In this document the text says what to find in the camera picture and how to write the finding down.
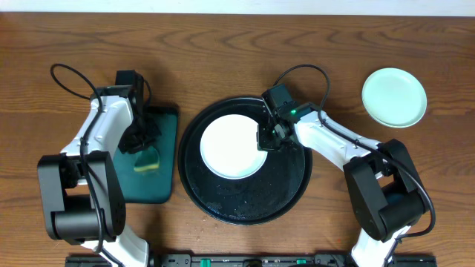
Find yellow green sponge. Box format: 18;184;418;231
134;146;160;173

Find white plate with green stain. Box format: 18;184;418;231
200;114;267;180

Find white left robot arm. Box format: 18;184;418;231
37;70;160;266

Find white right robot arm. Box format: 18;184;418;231
258;85;435;266

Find round black tray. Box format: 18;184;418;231
177;97;312;225

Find dark teal rectangular tray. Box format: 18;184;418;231
113;107;178;204

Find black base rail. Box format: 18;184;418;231
65;253;438;267

